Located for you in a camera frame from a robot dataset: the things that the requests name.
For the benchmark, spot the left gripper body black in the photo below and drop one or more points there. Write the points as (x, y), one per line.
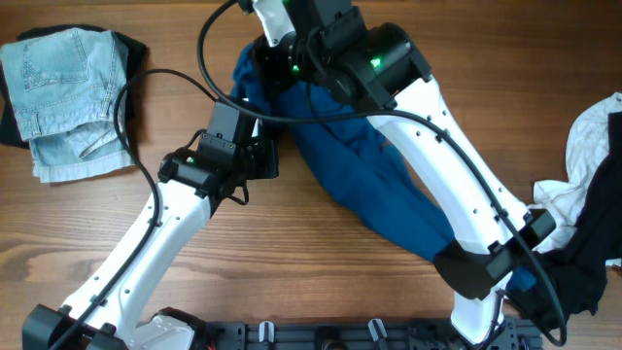
(260, 158)

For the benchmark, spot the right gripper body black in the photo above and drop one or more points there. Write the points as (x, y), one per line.
(278, 69)

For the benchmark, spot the blue polo shirt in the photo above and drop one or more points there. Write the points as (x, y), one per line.
(353, 162)

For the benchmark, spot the white t-shirt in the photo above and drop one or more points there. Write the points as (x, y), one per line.
(586, 148)

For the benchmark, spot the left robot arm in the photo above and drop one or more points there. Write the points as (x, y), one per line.
(105, 312)

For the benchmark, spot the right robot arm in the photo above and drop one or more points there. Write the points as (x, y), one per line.
(383, 76)

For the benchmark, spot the folded light blue jeans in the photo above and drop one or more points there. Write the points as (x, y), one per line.
(64, 91)

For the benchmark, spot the folded black garment under jeans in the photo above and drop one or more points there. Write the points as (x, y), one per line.
(9, 131)

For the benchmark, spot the black garment at right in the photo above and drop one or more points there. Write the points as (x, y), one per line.
(577, 272)

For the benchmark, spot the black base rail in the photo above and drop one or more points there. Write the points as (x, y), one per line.
(419, 334)

